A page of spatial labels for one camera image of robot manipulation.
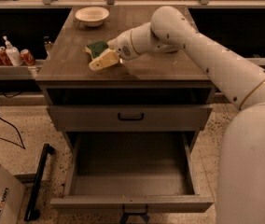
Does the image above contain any red soda can middle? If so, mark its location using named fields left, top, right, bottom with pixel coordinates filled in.
left=0, top=46, right=11, bottom=65

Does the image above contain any small dark glass bottle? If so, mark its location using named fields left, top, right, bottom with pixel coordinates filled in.
left=44, top=35, right=52, bottom=56

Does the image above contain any white soap pump bottle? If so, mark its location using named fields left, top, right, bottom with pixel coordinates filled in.
left=3, top=35, right=23, bottom=66

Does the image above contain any grey drawer cabinet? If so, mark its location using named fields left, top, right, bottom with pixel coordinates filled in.
left=35, top=5, right=223, bottom=215

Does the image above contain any white ceramic bowl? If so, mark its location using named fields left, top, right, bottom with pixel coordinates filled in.
left=75, top=7, right=109, bottom=27

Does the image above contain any open grey lower drawer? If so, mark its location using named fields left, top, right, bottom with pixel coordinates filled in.
left=50, top=132, right=213, bottom=214

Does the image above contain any white cardboard box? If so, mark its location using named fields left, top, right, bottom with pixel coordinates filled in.
left=0, top=147, right=26, bottom=224

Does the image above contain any black clamp under drawer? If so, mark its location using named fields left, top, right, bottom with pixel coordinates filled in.
left=119, top=205, right=150, bottom=224

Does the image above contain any green and yellow sponge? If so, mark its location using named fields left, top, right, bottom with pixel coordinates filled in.
left=85, top=41, right=108, bottom=59

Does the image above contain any black metal bar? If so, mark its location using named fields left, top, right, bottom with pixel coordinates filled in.
left=24, top=144, right=55, bottom=221

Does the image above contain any grey side shelf left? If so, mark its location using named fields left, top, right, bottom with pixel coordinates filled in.
left=0, top=60, right=44, bottom=80

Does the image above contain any closed grey upper drawer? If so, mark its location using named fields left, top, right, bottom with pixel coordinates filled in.
left=48, top=105, right=213, bottom=132

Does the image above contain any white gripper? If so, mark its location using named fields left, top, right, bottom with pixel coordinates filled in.
left=89, top=30, right=140, bottom=71

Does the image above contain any black cable on floor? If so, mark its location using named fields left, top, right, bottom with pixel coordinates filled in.
left=0, top=81, right=27, bottom=150

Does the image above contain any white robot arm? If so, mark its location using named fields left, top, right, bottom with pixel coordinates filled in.
left=86, top=7, right=265, bottom=224

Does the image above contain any red soda can right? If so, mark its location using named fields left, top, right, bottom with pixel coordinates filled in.
left=21, top=49, right=35, bottom=66

